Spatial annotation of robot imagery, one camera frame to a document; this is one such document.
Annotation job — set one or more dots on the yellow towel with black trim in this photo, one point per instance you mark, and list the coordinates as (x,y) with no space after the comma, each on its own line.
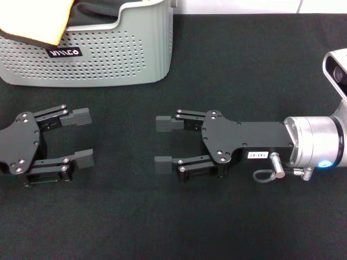
(35,19)

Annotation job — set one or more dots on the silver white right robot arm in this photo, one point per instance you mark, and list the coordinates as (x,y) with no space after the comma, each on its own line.
(317,140)

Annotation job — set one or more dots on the grey perforated plastic storage box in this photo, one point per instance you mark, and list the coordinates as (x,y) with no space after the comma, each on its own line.
(108,59)

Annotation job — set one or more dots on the black tablecloth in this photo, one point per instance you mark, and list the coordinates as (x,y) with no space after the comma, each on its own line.
(173,216)

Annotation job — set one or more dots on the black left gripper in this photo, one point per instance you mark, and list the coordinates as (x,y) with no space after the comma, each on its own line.
(21,140)

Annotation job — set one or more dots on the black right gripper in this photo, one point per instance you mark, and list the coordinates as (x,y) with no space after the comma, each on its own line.
(244,135)

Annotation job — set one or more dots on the black cloth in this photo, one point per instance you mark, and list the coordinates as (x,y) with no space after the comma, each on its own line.
(89,16)

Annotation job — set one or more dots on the right wrist camera housing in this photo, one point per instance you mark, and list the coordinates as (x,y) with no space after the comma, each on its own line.
(334,70)

